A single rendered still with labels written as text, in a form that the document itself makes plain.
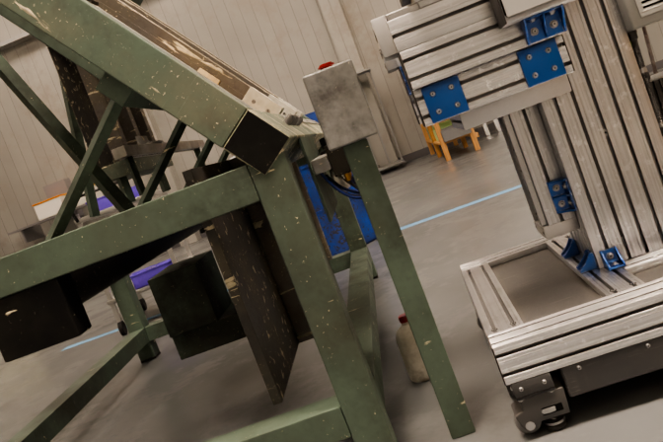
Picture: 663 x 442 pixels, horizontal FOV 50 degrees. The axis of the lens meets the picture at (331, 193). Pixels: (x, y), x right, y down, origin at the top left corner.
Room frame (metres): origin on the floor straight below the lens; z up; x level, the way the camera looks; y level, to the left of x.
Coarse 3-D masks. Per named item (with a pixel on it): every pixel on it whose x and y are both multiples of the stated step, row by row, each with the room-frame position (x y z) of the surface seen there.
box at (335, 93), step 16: (336, 64) 1.61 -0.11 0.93; (352, 64) 1.61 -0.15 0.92; (304, 80) 1.61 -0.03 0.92; (320, 80) 1.61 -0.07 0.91; (336, 80) 1.61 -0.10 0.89; (352, 80) 1.61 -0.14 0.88; (320, 96) 1.61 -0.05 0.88; (336, 96) 1.61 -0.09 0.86; (352, 96) 1.61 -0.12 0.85; (320, 112) 1.61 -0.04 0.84; (336, 112) 1.61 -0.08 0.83; (352, 112) 1.61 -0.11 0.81; (368, 112) 1.61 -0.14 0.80; (336, 128) 1.61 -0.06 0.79; (352, 128) 1.61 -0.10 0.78; (368, 128) 1.61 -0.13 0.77; (336, 144) 1.61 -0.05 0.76
